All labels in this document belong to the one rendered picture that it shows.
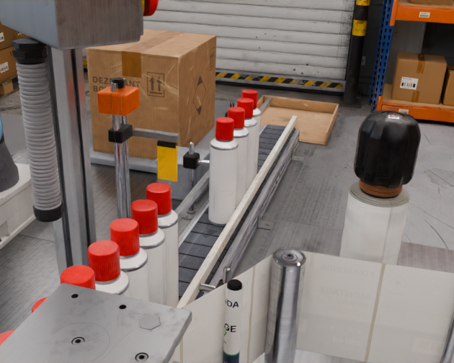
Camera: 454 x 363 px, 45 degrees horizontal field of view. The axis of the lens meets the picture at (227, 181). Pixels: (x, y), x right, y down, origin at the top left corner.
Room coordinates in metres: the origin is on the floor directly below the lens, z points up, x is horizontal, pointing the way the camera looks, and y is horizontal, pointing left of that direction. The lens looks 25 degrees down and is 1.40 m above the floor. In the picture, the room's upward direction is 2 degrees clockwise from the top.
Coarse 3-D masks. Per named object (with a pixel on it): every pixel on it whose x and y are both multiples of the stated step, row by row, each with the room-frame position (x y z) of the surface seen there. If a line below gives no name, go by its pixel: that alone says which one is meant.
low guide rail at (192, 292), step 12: (288, 132) 1.37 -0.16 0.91; (276, 144) 1.26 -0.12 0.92; (276, 156) 1.22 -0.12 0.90; (264, 168) 1.12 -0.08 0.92; (252, 192) 1.00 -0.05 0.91; (240, 204) 0.94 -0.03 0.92; (240, 216) 0.91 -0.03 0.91; (228, 228) 0.84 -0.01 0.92; (228, 240) 0.83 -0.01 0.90; (216, 252) 0.77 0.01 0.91; (204, 264) 0.73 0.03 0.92; (204, 276) 0.70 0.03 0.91; (192, 288) 0.67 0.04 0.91; (180, 300) 0.63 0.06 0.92; (192, 300) 0.65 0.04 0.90
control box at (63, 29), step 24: (0, 0) 0.65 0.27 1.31; (24, 0) 0.59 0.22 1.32; (48, 0) 0.54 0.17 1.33; (72, 0) 0.54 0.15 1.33; (96, 0) 0.56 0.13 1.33; (120, 0) 0.58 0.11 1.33; (24, 24) 0.60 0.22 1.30; (48, 24) 0.54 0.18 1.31; (72, 24) 0.54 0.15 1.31; (96, 24) 0.56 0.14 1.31; (120, 24) 0.58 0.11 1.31; (72, 48) 0.54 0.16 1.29
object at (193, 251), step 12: (264, 132) 1.45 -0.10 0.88; (276, 132) 1.45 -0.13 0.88; (264, 144) 1.35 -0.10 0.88; (264, 156) 1.27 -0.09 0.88; (264, 180) 1.13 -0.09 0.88; (252, 204) 1.01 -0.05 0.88; (204, 216) 0.95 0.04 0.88; (192, 228) 0.90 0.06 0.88; (204, 228) 0.90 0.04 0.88; (216, 228) 0.90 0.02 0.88; (192, 240) 0.86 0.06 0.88; (204, 240) 0.86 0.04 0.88; (216, 240) 0.86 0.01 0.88; (180, 252) 0.82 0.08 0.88; (192, 252) 0.82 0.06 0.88; (204, 252) 0.82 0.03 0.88; (180, 264) 0.78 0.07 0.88; (192, 264) 0.78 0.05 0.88; (216, 264) 0.78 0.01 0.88; (180, 276) 0.74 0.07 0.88; (192, 276) 0.75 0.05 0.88; (180, 288) 0.71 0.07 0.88
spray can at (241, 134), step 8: (232, 112) 0.99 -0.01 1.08; (240, 112) 0.99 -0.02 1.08; (240, 120) 0.99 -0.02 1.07; (240, 128) 0.99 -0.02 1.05; (240, 136) 0.98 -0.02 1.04; (248, 136) 1.00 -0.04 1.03; (240, 144) 0.98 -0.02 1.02; (240, 152) 0.98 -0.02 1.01; (240, 160) 0.98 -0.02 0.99; (240, 168) 0.98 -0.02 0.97; (240, 176) 0.98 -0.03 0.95; (240, 184) 0.98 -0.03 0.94; (240, 192) 0.98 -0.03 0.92; (240, 200) 0.98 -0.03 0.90
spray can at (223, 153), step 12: (216, 120) 0.93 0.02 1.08; (228, 120) 0.93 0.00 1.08; (216, 132) 0.93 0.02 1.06; (228, 132) 0.92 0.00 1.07; (216, 144) 0.92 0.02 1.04; (228, 144) 0.92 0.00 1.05; (216, 156) 0.92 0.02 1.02; (228, 156) 0.91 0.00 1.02; (216, 168) 0.91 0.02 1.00; (228, 168) 0.91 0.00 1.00; (216, 180) 0.91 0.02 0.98; (228, 180) 0.91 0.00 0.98; (216, 192) 0.91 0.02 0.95; (228, 192) 0.91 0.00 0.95; (216, 204) 0.91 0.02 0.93; (228, 204) 0.92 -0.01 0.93; (216, 216) 0.91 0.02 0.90; (228, 216) 0.92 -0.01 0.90
